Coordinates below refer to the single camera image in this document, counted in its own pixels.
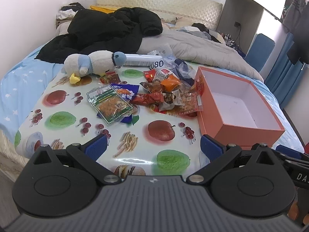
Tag green clear snack packet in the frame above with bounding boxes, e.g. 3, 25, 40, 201
86, 84, 133, 124

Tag red header tofu snack packet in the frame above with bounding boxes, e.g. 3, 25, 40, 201
159, 79, 204, 116

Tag blue pickled cabbage snack bag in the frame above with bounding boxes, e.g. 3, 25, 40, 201
96, 83, 141, 125

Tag brown sticks snack packet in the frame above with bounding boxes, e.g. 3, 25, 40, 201
99, 71, 121, 84

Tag orange snack packet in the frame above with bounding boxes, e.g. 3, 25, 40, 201
160, 74, 181, 92

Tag small red foil snack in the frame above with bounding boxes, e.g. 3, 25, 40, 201
143, 69, 156, 83

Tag brown clear meat snack packet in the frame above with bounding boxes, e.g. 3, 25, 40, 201
159, 90, 184, 112

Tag long red snack packet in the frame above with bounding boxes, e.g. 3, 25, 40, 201
130, 92, 164, 106

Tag white red snack pouch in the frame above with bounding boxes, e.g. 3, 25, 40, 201
153, 69, 173, 82

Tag person's right hand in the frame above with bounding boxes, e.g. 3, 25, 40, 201
288, 188, 309, 226

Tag pink cardboard box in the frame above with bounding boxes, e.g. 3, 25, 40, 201
195, 67, 285, 150

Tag fruit print tablecloth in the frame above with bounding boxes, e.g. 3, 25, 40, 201
14, 71, 209, 177

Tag blue curtain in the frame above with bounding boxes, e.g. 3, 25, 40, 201
265, 33, 305, 109

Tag crumpled clear plastic bag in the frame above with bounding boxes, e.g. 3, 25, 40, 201
148, 43, 196, 86

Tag white blue plush duck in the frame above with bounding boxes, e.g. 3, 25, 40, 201
64, 50, 127, 84

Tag blue chair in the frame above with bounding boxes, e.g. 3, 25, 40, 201
244, 34, 275, 72

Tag grey duvet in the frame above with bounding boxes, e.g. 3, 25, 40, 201
137, 27, 263, 82

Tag white cylindrical tube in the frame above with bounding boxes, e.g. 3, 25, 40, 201
125, 54, 162, 67

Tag black puffer jacket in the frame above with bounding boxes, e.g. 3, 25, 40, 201
36, 7, 163, 63

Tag clothes pile on bed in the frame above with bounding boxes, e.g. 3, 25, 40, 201
175, 23, 225, 44

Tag hanging clothes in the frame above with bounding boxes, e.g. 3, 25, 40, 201
283, 0, 308, 64

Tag grey wardrobe cabinet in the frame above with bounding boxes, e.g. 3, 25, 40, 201
218, 0, 285, 54

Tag yellow garment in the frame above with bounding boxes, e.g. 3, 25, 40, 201
90, 5, 118, 14

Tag cream quilted headboard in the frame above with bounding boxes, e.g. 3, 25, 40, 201
96, 0, 223, 30

